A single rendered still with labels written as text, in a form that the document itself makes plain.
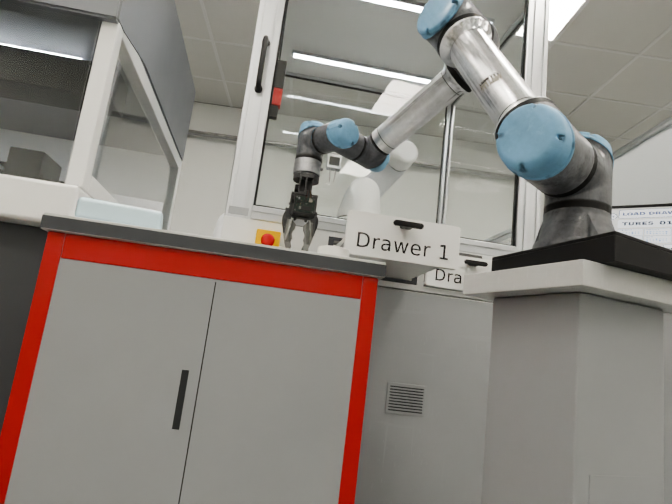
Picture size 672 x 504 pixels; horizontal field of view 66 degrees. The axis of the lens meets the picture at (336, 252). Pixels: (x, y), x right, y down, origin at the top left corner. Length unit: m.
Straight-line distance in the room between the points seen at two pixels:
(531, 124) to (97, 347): 0.82
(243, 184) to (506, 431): 1.04
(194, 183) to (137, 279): 4.13
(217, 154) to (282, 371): 4.30
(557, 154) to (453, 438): 1.01
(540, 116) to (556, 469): 0.55
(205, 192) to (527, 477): 4.42
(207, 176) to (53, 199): 3.73
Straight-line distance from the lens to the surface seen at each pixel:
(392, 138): 1.40
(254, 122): 1.69
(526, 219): 1.82
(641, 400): 0.99
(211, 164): 5.12
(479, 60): 1.10
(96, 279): 1.00
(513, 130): 0.94
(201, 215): 4.99
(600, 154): 1.06
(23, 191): 1.45
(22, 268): 1.49
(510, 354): 0.98
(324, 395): 0.97
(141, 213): 1.03
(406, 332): 1.61
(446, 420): 1.66
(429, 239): 1.30
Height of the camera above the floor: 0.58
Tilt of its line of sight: 11 degrees up
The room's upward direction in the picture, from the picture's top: 7 degrees clockwise
